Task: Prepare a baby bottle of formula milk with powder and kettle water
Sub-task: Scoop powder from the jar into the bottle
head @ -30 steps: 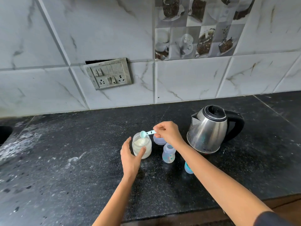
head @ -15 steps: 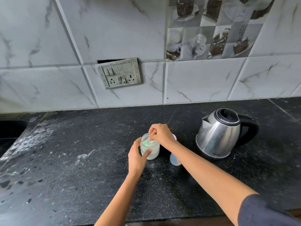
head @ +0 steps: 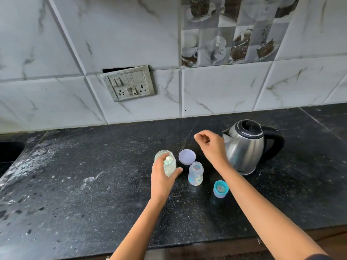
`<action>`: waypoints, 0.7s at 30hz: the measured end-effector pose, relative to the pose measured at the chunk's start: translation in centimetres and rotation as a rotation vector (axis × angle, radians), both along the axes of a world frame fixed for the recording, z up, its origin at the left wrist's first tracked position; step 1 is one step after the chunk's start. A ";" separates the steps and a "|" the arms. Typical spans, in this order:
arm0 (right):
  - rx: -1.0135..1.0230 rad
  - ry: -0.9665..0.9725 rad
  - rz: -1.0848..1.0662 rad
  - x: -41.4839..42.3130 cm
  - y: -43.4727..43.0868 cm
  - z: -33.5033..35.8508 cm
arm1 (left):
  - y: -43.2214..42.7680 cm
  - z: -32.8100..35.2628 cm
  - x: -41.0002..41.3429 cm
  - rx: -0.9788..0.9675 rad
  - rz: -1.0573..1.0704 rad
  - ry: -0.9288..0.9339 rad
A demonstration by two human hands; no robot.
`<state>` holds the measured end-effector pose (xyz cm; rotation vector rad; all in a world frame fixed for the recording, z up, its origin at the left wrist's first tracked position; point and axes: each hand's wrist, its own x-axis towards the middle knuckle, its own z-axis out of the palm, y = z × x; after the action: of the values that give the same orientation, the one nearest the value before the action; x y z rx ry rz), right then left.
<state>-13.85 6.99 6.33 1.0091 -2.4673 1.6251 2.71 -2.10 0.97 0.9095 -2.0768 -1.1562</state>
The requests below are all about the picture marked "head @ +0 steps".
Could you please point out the person's left hand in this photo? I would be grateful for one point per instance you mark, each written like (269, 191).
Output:
(160, 181)

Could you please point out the person's right hand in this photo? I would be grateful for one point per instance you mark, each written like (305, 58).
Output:
(214, 148)

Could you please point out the glass jar of white powder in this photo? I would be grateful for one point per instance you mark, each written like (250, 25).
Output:
(171, 170)

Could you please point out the pale lavender jar lid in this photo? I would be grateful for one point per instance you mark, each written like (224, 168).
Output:
(187, 157)

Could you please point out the clear baby bottle blue print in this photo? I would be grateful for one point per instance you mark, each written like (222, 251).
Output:
(195, 176)

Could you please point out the teal bottle nipple collar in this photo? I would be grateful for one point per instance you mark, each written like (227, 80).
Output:
(215, 185)

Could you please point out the person's right forearm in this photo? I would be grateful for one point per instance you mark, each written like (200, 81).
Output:
(271, 216)

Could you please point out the person's left forearm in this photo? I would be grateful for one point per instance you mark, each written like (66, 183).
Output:
(138, 230)

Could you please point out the brown lower cabinet front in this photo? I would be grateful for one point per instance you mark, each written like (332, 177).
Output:
(206, 247)

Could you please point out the dark shirt sleeve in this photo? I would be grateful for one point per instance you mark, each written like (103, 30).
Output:
(320, 257)

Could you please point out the black sink basin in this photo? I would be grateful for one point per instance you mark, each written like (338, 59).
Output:
(9, 157)

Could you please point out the grey wall switch socket panel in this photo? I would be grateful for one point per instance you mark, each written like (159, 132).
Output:
(128, 84)

